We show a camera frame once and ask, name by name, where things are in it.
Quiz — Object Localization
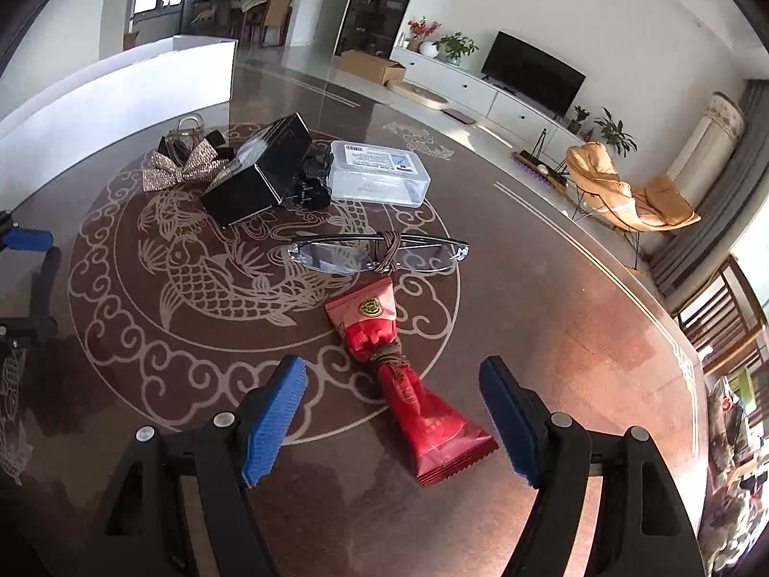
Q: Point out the covered standing air conditioner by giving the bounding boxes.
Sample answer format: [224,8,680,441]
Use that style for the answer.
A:
[664,91,746,193]

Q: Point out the black cardboard box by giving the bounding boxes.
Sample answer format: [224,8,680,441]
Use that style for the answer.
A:
[200,113,313,229]

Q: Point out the rimless glasses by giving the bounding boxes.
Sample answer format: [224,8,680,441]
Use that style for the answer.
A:
[287,229,471,274]

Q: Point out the sequined bow hair clip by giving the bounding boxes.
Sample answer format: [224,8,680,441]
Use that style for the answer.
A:
[143,144,232,194]

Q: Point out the green potted plant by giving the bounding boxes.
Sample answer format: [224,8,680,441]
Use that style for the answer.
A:
[434,32,480,67]

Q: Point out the wooden slatted chair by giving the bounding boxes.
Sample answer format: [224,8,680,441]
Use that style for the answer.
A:
[676,255,769,374]

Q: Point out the black flat television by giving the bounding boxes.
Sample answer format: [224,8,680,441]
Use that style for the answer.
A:
[481,30,586,118]

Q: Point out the grey curtain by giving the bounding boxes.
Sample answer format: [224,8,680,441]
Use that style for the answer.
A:
[649,78,769,307]

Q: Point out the dining chairs and table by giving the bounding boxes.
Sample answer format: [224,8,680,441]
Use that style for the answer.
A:
[192,0,298,46]

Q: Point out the clear plastic box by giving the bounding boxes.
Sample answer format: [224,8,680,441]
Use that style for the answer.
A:
[327,140,434,208]

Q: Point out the white storage container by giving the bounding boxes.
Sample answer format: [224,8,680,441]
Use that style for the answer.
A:
[0,35,238,184]

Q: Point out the pile of household clutter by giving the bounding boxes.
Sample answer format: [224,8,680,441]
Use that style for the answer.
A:
[700,366,769,554]

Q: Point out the orange lounge chair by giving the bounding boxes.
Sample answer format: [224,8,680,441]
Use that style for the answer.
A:
[565,141,703,253]

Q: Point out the red flower bouquet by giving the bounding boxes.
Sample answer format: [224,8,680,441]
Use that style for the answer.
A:
[407,17,441,52]

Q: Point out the white television cabinet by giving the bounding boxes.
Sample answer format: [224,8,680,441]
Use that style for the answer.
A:
[390,45,593,151]

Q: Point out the round beige foot tub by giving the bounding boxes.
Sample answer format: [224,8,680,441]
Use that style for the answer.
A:
[390,79,448,110]

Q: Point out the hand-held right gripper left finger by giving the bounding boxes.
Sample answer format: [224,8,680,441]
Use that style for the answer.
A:
[78,354,309,577]

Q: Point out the brown cardboard box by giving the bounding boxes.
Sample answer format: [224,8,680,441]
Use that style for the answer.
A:
[339,49,406,85]

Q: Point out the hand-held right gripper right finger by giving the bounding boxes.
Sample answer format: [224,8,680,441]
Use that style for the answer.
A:
[478,356,707,577]

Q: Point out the large leafy potted plant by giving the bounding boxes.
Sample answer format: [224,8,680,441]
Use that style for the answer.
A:
[594,107,638,157]

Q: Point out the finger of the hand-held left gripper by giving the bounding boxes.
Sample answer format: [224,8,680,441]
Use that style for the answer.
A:
[0,212,54,252]
[0,315,59,350]

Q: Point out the transparent hair claw clip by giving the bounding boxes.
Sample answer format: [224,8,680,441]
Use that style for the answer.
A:
[157,113,208,160]

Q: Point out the dark glass display cabinet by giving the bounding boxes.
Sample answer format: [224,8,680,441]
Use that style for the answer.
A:
[333,0,430,61]

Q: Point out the black mesh hair accessory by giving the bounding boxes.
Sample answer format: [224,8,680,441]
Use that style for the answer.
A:
[287,144,335,210]

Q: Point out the red foil packet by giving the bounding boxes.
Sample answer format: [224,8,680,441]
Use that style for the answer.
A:
[323,276,499,487]

